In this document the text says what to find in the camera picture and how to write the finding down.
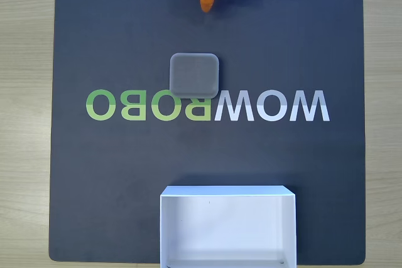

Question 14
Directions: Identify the white cardboard box bin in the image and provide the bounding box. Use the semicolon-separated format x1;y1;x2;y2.
159;185;298;268

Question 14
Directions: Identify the dark mat with WOWROBO logo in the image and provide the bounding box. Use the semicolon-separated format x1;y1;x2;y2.
48;0;367;264

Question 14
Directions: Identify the grey square usb device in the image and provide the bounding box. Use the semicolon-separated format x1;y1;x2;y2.
169;53;220;99

